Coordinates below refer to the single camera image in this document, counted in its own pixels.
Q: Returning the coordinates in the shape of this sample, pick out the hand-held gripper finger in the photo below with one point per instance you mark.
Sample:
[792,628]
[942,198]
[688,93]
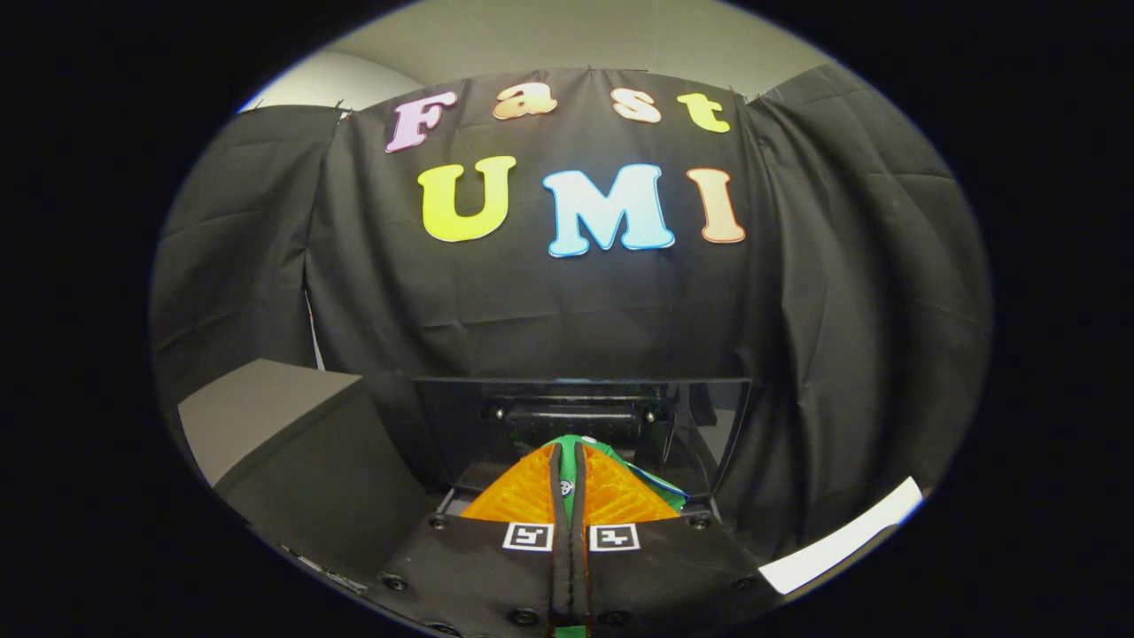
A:
[580,567]
[560,567]

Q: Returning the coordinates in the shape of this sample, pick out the green polo shirt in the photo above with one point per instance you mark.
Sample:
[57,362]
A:
[651,483]

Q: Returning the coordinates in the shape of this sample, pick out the black backdrop cloth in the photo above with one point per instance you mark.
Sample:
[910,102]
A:
[532,310]

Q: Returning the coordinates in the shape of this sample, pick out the white table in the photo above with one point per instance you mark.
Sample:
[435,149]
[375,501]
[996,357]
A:
[842,536]

